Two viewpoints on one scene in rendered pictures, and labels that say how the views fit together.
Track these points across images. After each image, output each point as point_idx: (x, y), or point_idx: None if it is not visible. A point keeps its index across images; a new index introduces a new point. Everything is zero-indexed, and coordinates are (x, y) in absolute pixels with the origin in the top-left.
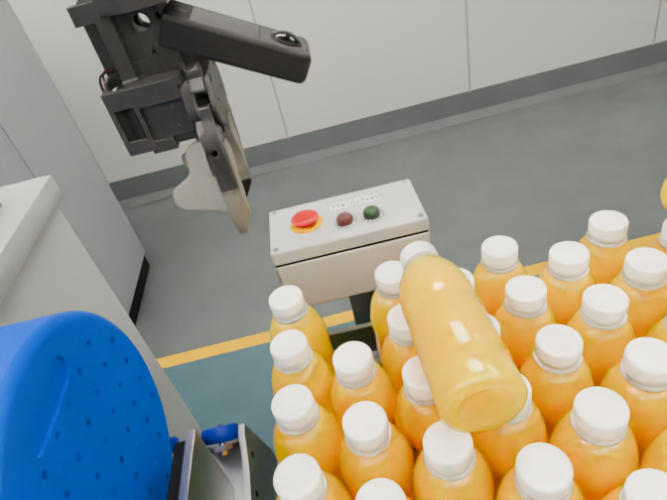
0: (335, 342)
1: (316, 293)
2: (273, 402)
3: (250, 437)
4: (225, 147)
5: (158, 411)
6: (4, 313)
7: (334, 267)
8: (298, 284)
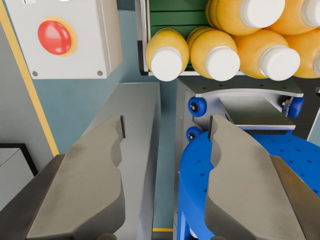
0: (147, 27)
1: (117, 37)
2: (276, 79)
3: (196, 89)
4: (294, 226)
5: (199, 144)
6: (122, 235)
7: (107, 13)
8: (115, 53)
